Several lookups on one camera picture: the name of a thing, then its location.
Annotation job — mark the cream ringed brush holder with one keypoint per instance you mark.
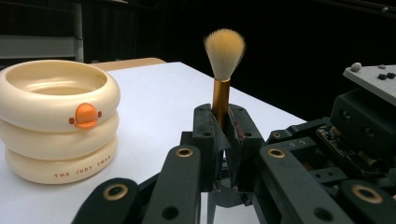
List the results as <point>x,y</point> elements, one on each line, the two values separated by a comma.
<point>56,137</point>

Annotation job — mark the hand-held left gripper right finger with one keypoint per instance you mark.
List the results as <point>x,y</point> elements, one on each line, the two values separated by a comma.
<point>244,146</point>

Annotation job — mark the white metal desk frame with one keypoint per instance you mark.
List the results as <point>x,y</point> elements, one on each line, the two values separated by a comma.
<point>37,46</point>

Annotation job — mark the makeup brush with gold ferrule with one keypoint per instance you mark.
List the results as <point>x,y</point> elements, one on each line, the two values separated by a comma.
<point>221,102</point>

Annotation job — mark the white tabletop board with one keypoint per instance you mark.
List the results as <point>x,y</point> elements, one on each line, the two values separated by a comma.
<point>155,102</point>

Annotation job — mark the wooden table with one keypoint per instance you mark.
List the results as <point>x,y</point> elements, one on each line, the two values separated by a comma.
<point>130,63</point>

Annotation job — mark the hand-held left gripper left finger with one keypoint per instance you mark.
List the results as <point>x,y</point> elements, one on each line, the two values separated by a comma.
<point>207,146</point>

